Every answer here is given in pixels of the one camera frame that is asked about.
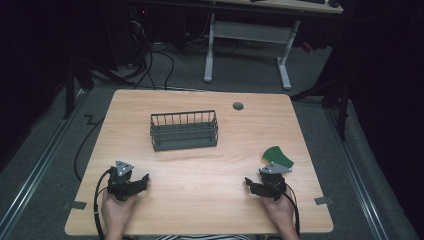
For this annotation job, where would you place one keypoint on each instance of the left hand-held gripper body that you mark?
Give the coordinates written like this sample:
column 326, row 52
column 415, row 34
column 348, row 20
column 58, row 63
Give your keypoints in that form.
column 120, row 186

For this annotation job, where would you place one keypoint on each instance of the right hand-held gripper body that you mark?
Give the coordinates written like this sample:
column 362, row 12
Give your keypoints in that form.
column 273, row 181

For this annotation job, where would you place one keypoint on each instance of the person's left hand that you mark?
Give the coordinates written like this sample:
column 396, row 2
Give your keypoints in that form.
column 116, row 213

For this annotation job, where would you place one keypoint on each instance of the person's right hand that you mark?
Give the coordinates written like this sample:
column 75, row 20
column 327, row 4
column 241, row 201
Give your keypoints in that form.
column 280, row 213

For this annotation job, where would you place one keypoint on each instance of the green cloth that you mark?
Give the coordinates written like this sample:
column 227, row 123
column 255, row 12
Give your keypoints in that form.
column 277, row 156

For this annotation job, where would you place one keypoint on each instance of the grey tape piece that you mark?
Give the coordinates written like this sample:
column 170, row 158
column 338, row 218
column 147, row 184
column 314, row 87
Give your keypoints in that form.
column 323, row 200
column 78, row 205

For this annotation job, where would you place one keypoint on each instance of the striped shirt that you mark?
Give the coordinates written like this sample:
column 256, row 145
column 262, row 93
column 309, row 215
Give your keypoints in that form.
column 203, row 237

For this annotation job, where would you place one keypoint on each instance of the round table grommet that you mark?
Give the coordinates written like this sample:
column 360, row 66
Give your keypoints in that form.
column 238, row 106

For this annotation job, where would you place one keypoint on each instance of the black metal stand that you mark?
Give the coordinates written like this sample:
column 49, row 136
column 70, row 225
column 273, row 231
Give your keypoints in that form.
column 69, row 90
column 343, row 110

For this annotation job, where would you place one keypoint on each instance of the black computer tower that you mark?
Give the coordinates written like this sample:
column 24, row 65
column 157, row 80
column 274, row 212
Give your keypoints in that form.
column 138, row 33

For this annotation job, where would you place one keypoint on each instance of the white metal desk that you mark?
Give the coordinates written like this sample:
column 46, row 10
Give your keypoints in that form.
column 253, row 31

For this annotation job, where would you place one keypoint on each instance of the metal floor rail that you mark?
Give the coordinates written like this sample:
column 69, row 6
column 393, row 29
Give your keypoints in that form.
column 36, row 170
column 358, row 180

